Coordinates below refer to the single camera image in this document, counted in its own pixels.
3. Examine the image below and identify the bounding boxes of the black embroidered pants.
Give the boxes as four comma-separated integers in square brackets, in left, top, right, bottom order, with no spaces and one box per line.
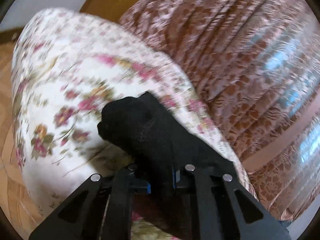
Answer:
[96,91,238,240]

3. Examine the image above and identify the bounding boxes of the floral quilt bedspread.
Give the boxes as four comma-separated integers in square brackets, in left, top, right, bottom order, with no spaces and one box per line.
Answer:
[11,8,255,217]

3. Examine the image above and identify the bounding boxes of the pink brown floral curtain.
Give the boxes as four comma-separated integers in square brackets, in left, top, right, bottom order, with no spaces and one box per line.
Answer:
[119,0,319,221]

